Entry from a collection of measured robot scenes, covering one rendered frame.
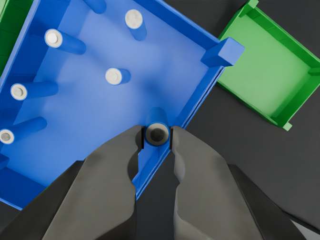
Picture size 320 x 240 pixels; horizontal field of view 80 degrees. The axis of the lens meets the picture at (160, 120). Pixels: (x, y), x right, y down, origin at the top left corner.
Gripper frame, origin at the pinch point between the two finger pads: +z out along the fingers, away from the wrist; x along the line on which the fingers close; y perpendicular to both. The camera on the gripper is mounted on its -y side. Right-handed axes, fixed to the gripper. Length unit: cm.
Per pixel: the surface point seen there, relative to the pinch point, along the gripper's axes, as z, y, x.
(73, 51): 12.4, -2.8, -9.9
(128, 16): 9.8, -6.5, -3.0
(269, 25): 46, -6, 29
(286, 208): 35, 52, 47
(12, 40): 31.2, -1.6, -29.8
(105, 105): 13.6, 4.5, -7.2
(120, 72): 8.7, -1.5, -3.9
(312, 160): 39, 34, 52
